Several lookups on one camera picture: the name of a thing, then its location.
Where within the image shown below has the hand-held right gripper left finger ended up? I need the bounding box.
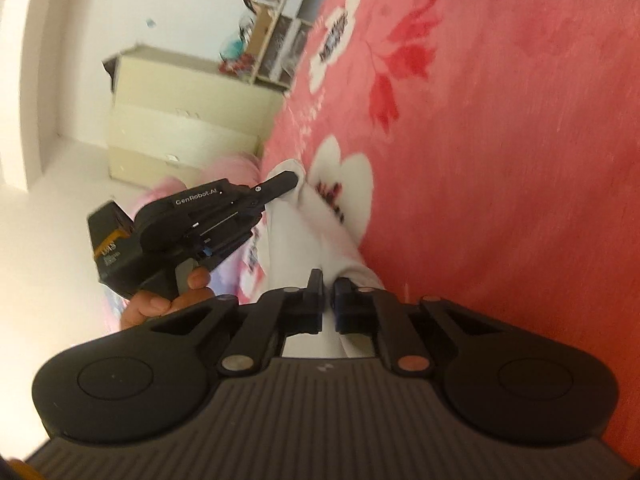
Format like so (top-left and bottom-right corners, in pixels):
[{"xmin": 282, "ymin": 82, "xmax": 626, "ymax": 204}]
[{"xmin": 147, "ymin": 268, "xmax": 327, "ymax": 377}]

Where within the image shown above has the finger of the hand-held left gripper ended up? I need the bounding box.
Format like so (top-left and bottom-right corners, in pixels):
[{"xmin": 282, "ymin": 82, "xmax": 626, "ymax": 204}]
[{"xmin": 247, "ymin": 171, "xmax": 301, "ymax": 206}]

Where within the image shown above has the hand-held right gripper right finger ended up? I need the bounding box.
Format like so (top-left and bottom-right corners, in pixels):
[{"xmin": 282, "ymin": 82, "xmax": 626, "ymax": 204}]
[{"xmin": 333, "ymin": 277, "xmax": 503, "ymax": 377}]

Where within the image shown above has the white button shirt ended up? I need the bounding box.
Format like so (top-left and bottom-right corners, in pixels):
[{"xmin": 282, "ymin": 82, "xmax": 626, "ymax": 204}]
[{"xmin": 260, "ymin": 158, "xmax": 386, "ymax": 358}]

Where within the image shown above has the person's left hand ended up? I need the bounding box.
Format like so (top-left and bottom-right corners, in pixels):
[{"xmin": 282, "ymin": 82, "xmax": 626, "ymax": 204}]
[{"xmin": 120, "ymin": 266, "xmax": 211, "ymax": 331}]

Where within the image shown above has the pink patchwork quilt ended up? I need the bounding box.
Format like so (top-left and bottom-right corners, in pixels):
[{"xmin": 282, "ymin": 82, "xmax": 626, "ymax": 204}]
[{"xmin": 102, "ymin": 157, "xmax": 273, "ymax": 331}]

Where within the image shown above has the cream wardrobe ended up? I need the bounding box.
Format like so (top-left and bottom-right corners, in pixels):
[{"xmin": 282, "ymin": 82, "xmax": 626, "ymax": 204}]
[{"xmin": 102, "ymin": 45, "xmax": 291, "ymax": 183}]

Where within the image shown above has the teal container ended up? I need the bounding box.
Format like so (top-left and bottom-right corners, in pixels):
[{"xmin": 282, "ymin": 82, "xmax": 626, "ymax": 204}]
[{"xmin": 220, "ymin": 37, "xmax": 246, "ymax": 61}]

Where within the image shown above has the white shelf unit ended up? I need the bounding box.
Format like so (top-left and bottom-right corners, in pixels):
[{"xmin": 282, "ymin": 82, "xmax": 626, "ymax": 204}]
[{"xmin": 240, "ymin": 0, "xmax": 331, "ymax": 93}]

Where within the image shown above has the cardboard box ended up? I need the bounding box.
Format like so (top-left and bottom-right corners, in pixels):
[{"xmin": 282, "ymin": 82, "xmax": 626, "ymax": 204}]
[{"xmin": 247, "ymin": 7, "xmax": 276, "ymax": 63}]

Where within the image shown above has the red floral bedsheet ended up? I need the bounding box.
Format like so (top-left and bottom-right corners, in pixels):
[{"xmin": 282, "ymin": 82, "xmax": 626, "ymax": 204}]
[{"xmin": 260, "ymin": 0, "xmax": 640, "ymax": 441}]

